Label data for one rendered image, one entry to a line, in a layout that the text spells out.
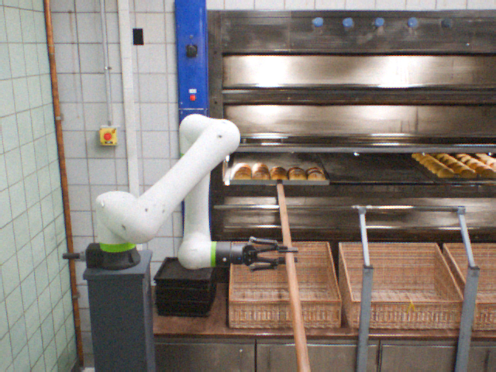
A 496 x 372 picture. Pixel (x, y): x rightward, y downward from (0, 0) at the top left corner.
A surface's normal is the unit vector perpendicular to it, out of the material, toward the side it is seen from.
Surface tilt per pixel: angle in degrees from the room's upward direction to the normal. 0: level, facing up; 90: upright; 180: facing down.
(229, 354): 90
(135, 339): 90
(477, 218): 70
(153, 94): 90
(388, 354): 90
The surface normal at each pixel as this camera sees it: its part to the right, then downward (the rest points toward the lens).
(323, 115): -0.02, -0.08
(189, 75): -0.02, 0.26
